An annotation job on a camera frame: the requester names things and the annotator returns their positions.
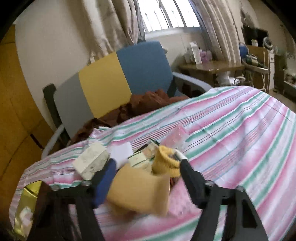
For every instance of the wooden wardrobe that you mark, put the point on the wooden wardrobe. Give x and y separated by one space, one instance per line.
24 131

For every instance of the flat white box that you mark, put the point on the flat white box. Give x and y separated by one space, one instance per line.
120 154

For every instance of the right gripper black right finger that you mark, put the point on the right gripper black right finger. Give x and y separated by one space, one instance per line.
195 184

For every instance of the gold metal tin box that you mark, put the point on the gold metal tin box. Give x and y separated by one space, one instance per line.
26 209

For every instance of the dark brown blanket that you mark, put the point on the dark brown blanket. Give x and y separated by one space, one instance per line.
137 105

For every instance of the yellow knitted sock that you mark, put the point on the yellow knitted sock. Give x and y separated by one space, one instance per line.
165 163

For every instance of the window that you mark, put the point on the window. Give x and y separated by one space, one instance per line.
159 15

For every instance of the pink plastic packet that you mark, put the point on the pink plastic packet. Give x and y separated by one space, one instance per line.
176 139

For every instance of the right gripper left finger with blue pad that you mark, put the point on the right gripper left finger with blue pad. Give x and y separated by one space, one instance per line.
101 183

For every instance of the white square box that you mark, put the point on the white square box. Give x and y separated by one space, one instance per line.
91 160

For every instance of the yellow sponge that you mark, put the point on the yellow sponge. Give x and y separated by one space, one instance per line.
140 191

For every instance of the wooden desk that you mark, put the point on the wooden desk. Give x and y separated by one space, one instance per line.
208 72

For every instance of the beige curtain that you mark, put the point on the beige curtain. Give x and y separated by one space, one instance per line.
117 24

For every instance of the small gold card box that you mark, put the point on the small gold card box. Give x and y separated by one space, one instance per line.
144 156

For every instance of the striped pink green bedsheet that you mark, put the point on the striped pink green bedsheet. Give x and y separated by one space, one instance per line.
238 135

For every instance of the grey yellow blue chair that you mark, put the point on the grey yellow blue chair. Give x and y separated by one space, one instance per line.
109 83

